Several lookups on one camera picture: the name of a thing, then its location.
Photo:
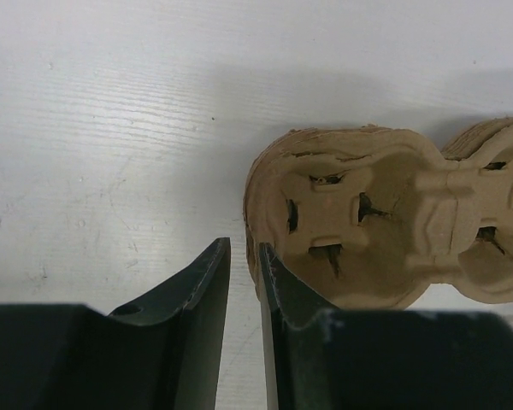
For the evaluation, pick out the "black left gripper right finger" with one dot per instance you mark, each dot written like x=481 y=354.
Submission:
x=297 y=326

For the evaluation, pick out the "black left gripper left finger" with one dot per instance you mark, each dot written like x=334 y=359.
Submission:
x=181 y=322

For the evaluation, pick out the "brown cardboard cup carrier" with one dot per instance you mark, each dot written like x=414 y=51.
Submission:
x=371 y=217

